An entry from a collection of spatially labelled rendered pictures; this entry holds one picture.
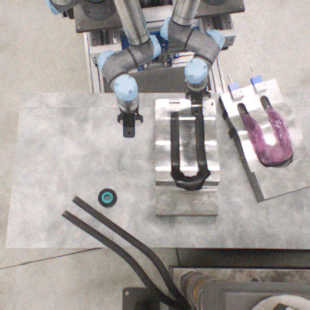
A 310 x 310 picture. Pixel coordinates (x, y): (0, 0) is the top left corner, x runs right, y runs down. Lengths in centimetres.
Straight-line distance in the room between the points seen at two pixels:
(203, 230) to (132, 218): 30
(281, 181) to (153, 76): 119
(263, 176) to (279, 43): 152
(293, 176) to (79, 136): 93
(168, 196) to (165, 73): 110
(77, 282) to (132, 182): 99
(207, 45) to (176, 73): 117
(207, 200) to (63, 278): 121
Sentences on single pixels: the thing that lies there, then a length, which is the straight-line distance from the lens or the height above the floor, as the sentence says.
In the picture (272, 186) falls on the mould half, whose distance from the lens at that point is 167.
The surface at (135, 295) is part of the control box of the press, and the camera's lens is 248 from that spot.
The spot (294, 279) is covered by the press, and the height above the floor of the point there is 78.
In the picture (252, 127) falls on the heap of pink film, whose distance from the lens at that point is 171.
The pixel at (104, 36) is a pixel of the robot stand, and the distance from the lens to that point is 179.
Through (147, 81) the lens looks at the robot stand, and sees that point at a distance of 252.
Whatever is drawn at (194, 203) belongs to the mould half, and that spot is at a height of 86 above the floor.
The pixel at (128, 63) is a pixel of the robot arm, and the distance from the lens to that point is 137.
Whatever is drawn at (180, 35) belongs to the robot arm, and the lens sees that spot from 141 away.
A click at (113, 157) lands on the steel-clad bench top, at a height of 80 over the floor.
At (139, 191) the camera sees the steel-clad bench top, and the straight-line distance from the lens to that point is 171.
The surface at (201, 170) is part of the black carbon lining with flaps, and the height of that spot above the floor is 90.
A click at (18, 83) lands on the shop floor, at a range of 290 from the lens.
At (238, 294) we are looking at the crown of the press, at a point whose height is 200.
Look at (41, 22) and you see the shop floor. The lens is 309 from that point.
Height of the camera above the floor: 248
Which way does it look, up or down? 75 degrees down
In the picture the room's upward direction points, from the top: 2 degrees counter-clockwise
